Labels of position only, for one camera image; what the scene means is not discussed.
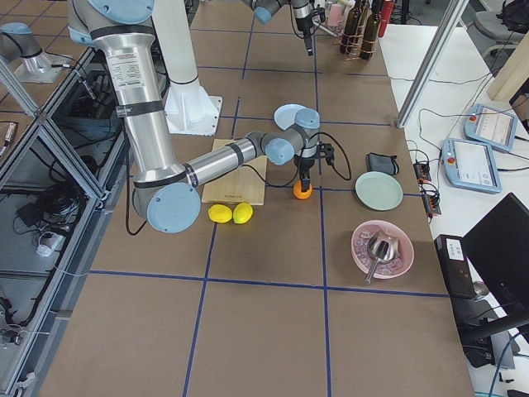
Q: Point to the teach pendant far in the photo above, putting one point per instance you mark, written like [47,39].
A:
[492,126]

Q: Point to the copper wire bottle rack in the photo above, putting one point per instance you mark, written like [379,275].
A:
[357,40]

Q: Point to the black computer box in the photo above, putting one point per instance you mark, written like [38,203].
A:
[454,266]

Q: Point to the aluminium frame post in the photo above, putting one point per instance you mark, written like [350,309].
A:
[439,42]

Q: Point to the light blue plate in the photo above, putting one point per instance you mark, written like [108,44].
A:
[284,116]

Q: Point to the dark grey folded cloth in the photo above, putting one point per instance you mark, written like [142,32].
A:
[386,164]

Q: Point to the clear ice cubes pile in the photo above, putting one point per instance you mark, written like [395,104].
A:
[368,252]

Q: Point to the yellow lemon far side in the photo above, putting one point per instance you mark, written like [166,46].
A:
[220,213]

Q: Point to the light green plate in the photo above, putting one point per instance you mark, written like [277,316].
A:
[379,191]

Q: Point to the pink bowl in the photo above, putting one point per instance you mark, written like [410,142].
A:
[407,252]

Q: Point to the orange fruit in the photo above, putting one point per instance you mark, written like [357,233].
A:
[301,194]

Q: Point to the wooden cutting board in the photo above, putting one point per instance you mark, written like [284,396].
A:
[230,173]

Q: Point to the yellow lemon near board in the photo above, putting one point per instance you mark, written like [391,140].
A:
[242,213]

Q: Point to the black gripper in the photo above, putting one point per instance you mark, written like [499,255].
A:
[304,163]

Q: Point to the teach pendant near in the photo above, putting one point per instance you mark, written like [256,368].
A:
[470,165]

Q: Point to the metal ice scoop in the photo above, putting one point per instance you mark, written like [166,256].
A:
[382,248]

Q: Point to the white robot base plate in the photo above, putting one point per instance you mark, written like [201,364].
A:
[189,110]

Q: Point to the teach pendant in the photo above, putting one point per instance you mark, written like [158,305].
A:
[470,165]
[492,126]

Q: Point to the black monitor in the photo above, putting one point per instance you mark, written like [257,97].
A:
[497,247]

